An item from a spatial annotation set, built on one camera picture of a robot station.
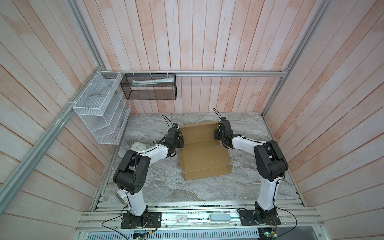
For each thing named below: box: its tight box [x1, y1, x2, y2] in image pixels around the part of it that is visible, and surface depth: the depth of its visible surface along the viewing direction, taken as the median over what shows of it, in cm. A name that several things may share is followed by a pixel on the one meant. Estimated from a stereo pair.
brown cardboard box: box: [179, 121, 232, 181], surface depth 97 cm
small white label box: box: [176, 215, 188, 223], surface depth 74 cm
